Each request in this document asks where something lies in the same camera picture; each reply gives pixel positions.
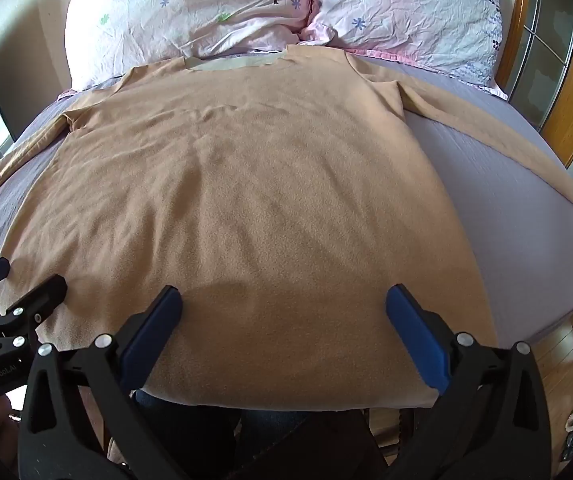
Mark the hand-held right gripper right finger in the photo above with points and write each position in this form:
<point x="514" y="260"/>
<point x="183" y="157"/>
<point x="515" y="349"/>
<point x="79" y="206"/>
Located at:
<point x="416" y="330"/>

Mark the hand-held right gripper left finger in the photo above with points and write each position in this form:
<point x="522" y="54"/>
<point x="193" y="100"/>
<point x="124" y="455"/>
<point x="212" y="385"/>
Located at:
<point x="154" y="325"/>

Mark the tan long-sleeve shirt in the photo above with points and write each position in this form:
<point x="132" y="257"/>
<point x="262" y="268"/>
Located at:
<point x="246" y="200"/>

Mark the wooden headboard with glass panels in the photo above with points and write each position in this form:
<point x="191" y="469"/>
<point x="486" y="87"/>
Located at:
<point x="546" y="55"/>

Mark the pink floral pillow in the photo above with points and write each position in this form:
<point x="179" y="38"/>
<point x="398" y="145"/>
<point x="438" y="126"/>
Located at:
<point x="406" y="15"/>

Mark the floral pillow with tree print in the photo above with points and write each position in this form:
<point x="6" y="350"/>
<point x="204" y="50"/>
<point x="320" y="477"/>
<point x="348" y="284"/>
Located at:
<point x="186" y="10"/>

